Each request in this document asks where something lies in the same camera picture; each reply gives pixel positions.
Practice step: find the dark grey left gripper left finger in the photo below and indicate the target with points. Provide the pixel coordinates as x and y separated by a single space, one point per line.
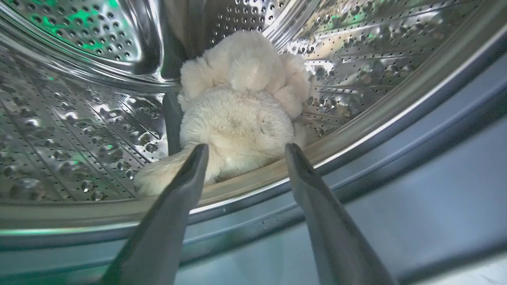
162 229

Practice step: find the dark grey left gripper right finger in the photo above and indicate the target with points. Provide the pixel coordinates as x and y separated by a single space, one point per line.
328 233

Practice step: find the cream white plush toy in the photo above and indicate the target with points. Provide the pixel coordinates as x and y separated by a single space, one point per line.
237 114

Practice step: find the steel washing machine drum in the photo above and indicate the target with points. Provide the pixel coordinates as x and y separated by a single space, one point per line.
91 114

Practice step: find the grey rubber door gasket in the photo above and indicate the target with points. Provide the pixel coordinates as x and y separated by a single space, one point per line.
396 186

